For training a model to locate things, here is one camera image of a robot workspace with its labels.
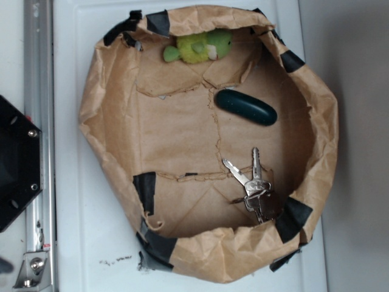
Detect silver keys bunch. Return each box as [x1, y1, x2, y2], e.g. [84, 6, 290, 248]
[222, 147, 283, 224]

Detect brown paper bag bin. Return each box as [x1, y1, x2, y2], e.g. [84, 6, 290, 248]
[79, 5, 339, 283]

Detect dark green oval case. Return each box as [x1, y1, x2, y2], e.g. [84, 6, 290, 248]
[214, 89, 278, 126]

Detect green plush toy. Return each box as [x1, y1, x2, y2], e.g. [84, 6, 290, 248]
[163, 29, 233, 64]

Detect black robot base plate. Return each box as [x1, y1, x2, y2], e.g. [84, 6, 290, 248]
[1, 97, 42, 232]

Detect aluminium extrusion rail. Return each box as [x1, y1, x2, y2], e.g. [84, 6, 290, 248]
[23, 1, 58, 291]

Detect metal corner bracket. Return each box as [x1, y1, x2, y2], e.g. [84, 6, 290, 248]
[12, 251, 52, 291]

